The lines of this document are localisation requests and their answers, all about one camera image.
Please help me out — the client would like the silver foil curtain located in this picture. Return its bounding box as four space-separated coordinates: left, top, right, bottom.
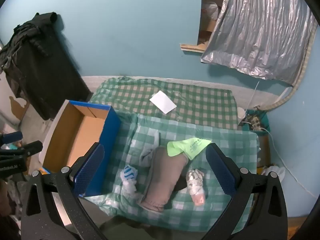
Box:
201 0 314 85

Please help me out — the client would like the white cable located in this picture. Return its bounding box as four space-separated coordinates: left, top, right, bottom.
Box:
261 127 318 198
246 80 261 111

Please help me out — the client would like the light grey fuzzy cloth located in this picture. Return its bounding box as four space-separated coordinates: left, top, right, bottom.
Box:
140 148 160 167

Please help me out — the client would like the white paper sheet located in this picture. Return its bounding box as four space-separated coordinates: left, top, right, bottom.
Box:
149 91 177 114

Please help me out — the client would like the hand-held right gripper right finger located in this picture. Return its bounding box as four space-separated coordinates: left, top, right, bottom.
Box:
202 142 295 240

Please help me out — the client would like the grey brown towel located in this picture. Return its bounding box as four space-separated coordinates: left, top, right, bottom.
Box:
139 147 189 212

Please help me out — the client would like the green beige checked cloth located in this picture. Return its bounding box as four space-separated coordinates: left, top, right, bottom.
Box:
89 76 238 130

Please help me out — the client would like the green white checked plastic sheet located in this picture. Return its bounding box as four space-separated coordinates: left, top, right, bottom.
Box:
84 112 259 233

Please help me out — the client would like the blue cardboard box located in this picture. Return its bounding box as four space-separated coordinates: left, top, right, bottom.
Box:
41 100 122 197

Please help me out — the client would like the striped hose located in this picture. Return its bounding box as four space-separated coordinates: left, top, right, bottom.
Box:
271 27 316 110

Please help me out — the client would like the patterned sock with pink toe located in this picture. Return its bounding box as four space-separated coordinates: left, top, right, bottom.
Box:
186 169 206 207

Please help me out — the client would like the wooden ledge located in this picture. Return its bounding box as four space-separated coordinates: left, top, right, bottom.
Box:
180 43 208 53

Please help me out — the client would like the white plastic bag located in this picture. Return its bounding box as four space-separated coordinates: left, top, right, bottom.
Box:
202 2 220 21

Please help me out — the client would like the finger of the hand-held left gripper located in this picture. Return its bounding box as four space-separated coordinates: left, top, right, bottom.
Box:
0 131 23 146
0 140 43 158

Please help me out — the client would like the white blue patterned cloth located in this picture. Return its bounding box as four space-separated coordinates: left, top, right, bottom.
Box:
120 164 142 198

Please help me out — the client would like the lime green cloth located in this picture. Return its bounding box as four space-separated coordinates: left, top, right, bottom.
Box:
167 137 212 161

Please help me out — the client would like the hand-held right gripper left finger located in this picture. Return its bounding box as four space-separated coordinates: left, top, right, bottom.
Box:
21 142 108 240

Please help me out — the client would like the black hanging garment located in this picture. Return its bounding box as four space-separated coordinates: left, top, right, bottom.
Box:
0 12 92 120

